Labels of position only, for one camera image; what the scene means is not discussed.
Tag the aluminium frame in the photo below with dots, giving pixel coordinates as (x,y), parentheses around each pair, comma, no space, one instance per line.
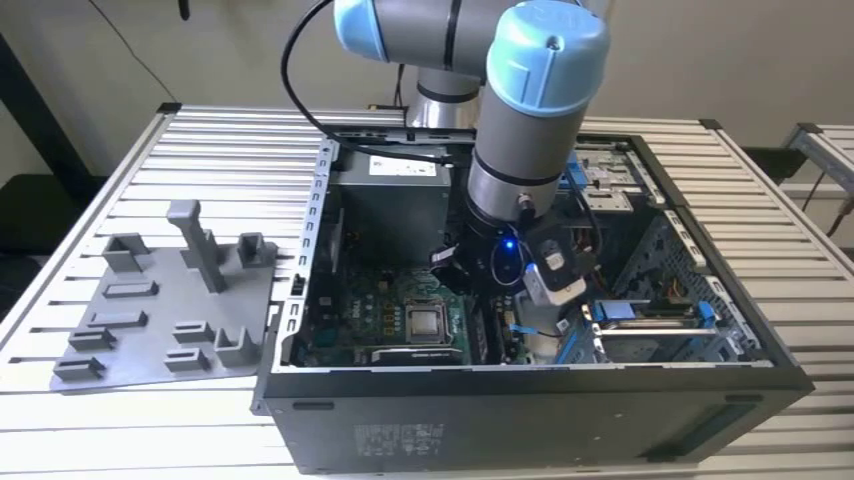
(823,150)

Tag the black table end cap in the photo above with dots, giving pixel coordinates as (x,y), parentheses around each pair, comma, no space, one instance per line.
(711,125)
(168,107)
(810,127)

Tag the blue disk carrier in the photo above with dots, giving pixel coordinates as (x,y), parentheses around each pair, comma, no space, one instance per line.
(616,311)

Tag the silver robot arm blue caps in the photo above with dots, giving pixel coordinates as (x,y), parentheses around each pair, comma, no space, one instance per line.
(520,150)

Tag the RAM slot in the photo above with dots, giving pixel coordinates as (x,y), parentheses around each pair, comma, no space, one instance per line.
(472,335)
(486,335)

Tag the black graphics card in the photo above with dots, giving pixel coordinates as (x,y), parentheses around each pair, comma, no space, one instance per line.
(413,356)

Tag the silver CPU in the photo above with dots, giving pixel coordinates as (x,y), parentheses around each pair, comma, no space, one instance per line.
(427,326)

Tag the CPU socket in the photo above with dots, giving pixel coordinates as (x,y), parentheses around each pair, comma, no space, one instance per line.
(420,303)

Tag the metal drive cage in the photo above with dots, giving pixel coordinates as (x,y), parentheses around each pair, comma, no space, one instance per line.
(614,202)

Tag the black slanted pole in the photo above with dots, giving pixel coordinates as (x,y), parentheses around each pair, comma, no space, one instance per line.
(40,110)

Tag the green motherboard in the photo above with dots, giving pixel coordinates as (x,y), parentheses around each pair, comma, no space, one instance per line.
(367,300)

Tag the black open PC case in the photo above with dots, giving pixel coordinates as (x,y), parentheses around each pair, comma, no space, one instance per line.
(467,430)

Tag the grey parts rack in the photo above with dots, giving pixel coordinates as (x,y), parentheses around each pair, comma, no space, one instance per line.
(167,300)

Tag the blue drive bay latch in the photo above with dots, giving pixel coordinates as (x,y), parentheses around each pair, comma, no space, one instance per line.
(572,172)

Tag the black connector plate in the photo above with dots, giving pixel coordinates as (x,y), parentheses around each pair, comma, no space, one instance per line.
(774,162)

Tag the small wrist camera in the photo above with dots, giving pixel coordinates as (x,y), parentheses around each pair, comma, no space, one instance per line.
(443,257)

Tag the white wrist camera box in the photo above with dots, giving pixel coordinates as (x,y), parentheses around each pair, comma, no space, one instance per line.
(556,280)

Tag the grey power supply unit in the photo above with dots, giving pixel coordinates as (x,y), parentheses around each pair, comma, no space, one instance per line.
(387,220)

